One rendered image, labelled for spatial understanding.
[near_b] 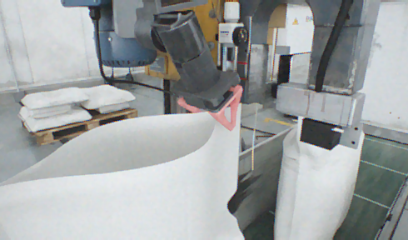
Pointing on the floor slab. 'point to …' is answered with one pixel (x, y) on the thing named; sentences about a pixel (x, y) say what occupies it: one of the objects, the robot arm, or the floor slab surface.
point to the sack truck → (121, 85)
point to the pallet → (80, 125)
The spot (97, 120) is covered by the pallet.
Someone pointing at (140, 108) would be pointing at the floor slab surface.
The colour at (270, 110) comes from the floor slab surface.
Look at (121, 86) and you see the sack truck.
